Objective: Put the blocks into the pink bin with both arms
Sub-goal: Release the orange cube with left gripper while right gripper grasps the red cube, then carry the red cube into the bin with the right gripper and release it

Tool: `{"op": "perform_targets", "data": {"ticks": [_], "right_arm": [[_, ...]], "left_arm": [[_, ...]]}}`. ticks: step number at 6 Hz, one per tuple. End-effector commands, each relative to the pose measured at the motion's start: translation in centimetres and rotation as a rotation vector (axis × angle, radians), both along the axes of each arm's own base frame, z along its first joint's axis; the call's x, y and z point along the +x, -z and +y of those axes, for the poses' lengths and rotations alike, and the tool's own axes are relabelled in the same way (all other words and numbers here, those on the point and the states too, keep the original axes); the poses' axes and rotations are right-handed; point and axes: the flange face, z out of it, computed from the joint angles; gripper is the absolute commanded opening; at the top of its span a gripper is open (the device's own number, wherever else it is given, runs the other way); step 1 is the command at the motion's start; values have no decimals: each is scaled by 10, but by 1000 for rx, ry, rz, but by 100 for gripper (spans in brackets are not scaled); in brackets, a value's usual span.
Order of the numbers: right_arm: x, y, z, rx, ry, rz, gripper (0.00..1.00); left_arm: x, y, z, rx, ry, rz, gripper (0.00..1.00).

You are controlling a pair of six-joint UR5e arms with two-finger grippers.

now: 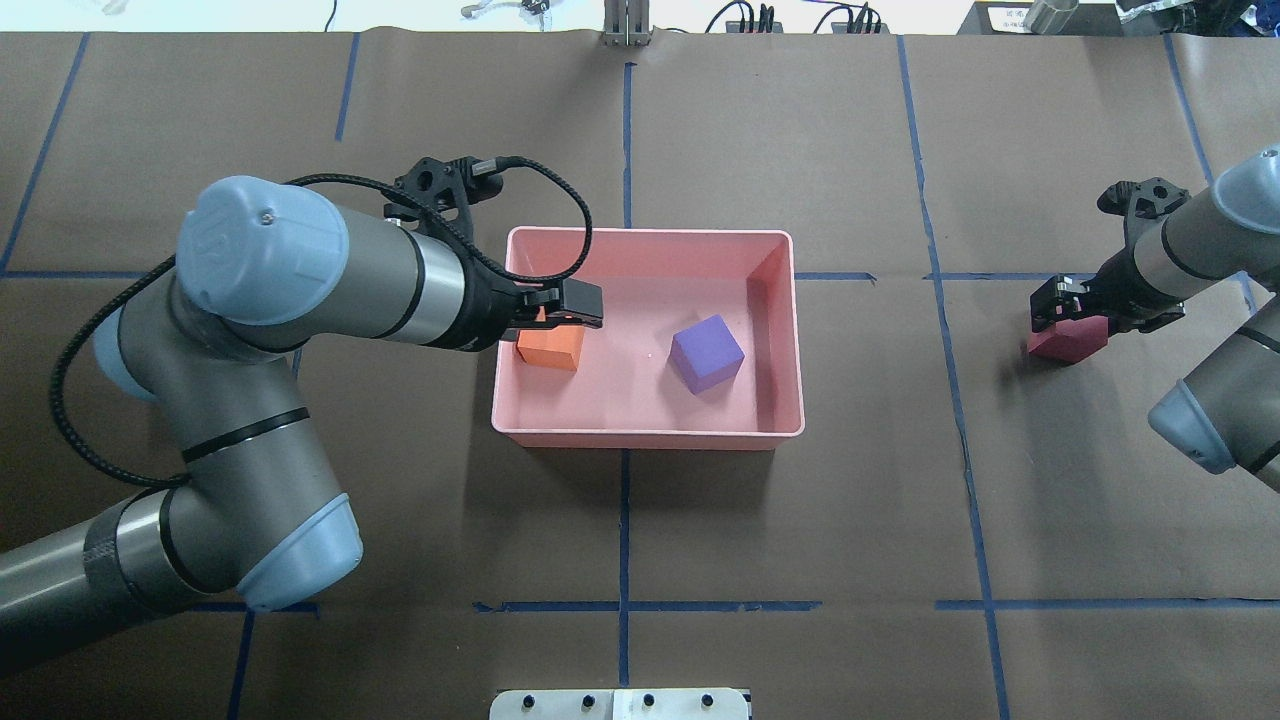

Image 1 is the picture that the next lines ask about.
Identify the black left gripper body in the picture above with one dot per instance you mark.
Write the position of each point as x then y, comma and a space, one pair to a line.
489, 308

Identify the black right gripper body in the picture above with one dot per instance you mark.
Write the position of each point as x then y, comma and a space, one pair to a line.
1127, 292

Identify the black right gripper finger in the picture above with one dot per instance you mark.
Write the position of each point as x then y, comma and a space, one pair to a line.
1059, 299

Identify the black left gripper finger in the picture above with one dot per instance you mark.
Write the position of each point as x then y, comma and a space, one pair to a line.
567, 302

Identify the red foam block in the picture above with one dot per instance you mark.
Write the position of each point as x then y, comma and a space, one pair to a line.
1070, 341

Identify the orange foam block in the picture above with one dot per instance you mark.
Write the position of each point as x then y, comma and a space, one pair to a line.
558, 348

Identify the purple foam block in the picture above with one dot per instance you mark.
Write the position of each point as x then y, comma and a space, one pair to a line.
706, 354

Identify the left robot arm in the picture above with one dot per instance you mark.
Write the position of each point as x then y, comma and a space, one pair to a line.
261, 268

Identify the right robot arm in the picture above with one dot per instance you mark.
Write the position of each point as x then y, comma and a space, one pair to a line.
1181, 251

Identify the pink plastic bin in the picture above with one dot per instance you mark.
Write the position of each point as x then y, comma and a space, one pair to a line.
627, 392

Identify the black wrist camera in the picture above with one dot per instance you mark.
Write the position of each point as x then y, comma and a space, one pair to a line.
445, 186
1141, 205

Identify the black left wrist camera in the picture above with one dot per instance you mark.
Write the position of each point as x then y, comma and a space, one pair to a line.
445, 186

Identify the aluminium frame post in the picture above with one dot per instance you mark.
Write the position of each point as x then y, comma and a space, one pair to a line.
626, 23

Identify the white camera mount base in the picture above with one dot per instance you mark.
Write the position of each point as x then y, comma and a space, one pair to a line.
623, 703

